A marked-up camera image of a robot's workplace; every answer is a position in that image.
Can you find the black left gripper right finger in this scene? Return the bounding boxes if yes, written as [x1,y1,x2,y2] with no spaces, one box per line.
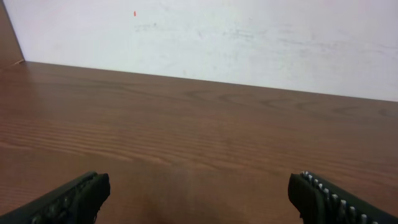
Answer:
[288,171,397,224]

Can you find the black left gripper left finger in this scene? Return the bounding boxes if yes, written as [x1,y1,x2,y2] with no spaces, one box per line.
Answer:
[1,171,111,224]

